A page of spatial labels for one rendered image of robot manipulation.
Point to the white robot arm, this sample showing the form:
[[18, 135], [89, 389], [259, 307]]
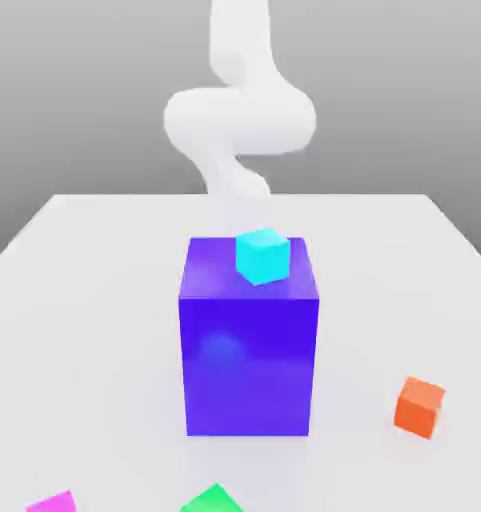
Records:
[[240, 116]]

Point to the small green cube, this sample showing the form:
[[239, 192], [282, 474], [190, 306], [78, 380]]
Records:
[[212, 502]]

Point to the small cyan cube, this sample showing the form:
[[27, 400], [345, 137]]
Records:
[[262, 258]]

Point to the small orange cube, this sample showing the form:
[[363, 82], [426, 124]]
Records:
[[418, 410]]

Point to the large purple box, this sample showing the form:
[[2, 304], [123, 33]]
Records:
[[248, 360]]

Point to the small magenta cube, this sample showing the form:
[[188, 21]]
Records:
[[54, 504]]

